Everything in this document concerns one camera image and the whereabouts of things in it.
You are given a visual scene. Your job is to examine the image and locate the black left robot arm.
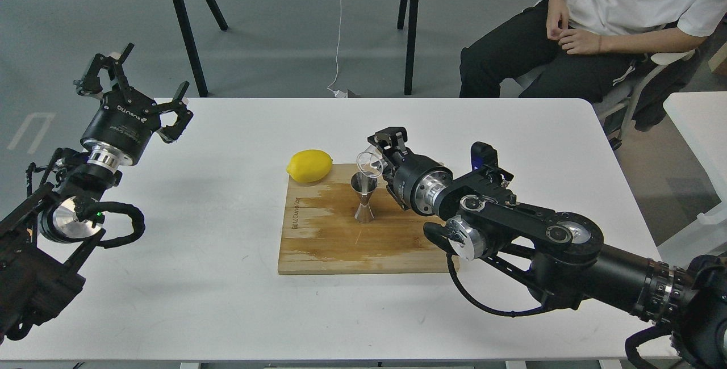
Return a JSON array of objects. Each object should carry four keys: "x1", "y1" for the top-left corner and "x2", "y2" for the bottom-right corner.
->
[{"x1": 1, "y1": 43, "x2": 193, "y2": 341}]

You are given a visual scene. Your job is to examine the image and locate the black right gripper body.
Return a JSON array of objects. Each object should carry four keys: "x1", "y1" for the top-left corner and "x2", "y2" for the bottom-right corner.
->
[{"x1": 384, "y1": 150, "x2": 453, "y2": 216}]

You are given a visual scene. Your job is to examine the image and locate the seated person white shirt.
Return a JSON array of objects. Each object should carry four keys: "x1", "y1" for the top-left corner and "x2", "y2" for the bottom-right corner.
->
[{"x1": 459, "y1": 0, "x2": 725, "y2": 103}]

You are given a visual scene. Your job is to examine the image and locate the white side table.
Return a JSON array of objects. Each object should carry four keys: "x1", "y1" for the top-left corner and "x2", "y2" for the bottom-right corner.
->
[{"x1": 662, "y1": 91, "x2": 727, "y2": 267}]

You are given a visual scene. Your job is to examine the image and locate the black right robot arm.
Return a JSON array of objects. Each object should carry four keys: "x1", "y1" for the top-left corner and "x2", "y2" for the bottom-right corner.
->
[{"x1": 367, "y1": 127, "x2": 726, "y2": 368}]

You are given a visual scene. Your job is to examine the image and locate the small clear glass cup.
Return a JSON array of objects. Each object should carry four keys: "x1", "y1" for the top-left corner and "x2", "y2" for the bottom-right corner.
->
[{"x1": 356, "y1": 144, "x2": 387, "y2": 178}]

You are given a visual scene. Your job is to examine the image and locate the person's right hand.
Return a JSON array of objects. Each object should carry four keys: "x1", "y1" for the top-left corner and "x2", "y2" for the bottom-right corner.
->
[{"x1": 546, "y1": 0, "x2": 569, "y2": 40}]

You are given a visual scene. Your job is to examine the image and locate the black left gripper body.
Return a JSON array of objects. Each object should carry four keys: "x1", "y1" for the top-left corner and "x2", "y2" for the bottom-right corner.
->
[{"x1": 81, "y1": 90, "x2": 161, "y2": 166}]

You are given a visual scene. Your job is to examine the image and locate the white hanging cable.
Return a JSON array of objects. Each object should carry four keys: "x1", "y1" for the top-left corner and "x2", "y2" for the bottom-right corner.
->
[{"x1": 326, "y1": 0, "x2": 348, "y2": 98}]

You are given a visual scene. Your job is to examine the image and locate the grey office chair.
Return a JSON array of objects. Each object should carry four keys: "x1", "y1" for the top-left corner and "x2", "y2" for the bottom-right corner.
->
[{"x1": 514, "y1": 45, "x2": 705, "y2": 151}]

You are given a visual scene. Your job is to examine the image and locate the wooden cutting board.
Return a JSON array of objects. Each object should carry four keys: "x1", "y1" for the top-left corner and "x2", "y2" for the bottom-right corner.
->
[{"x1": 278, "y1": 164, "x2": 448, "y2": 274}]

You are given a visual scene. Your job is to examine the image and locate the yellow lemon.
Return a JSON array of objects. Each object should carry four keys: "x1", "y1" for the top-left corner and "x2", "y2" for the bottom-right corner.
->
[{"x1": 286, "y1": 149, "x2": 333, "y2": 183}]

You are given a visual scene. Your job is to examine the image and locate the person's left hand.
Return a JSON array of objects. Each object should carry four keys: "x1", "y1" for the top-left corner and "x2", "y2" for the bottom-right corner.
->
[{"x1": 558, "y1": 28, "x2": 603, "y2": 55}]

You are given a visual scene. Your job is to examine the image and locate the steel double jigger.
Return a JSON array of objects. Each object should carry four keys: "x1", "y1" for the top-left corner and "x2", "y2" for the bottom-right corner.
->
[{"x1": 350, "y1": 171, "x2": 378, "y2": 223}]

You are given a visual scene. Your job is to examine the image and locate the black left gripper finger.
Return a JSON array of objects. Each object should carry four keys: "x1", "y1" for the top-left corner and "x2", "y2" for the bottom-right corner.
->
[
  {"x1": 74, "y1": 43, "x2": 136, "y2": 100},
  {"x1": 154, "y1": 81, "x2": 193, "y2": 144}
]

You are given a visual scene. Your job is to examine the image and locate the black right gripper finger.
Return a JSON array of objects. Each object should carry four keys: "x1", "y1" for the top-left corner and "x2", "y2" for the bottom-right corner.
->
[{"x1": 367, "y1": 127, "x2": 411, "y2": 157}]

